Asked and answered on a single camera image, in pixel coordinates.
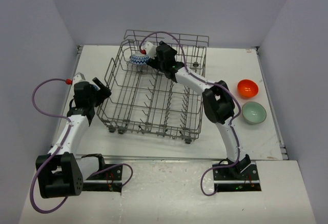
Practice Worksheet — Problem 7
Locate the grey wire dish rack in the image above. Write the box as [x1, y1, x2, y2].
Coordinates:
[96, 29, 209, 144]

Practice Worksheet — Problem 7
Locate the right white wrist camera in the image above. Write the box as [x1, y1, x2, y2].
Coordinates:
[140, 42, 156, 59]

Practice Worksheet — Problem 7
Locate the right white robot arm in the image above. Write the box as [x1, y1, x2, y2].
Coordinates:
[143, 41, 251, 179]

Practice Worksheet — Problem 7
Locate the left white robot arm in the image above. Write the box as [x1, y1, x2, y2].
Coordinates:
[35, 74, 111, 198]

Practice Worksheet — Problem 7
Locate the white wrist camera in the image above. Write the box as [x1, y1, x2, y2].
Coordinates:
[65, 72, 86, 85]
[140, 42, 156, 59]

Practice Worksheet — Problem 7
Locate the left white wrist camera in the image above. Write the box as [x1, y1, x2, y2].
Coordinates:
[65, 72, 86, 85]

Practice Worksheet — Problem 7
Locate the orange bowl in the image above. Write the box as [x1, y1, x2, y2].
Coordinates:
[237, 79, 259, 98]

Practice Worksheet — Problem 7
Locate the blue zigzag patterned bowl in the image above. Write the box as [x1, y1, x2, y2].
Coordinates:
[130, 52, 150, 66]

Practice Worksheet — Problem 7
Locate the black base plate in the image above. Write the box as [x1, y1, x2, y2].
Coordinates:
[213, 162, 262, 193]
[82, 166, 123, 193]

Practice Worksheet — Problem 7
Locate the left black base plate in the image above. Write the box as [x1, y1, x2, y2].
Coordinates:
[82, 166, 123, 193]

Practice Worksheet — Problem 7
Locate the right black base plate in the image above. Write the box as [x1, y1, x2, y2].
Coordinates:
[213, 162, 262, 193]

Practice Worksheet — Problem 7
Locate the mint green flower bowl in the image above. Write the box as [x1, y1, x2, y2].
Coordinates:
[242, 101, 267, 125]

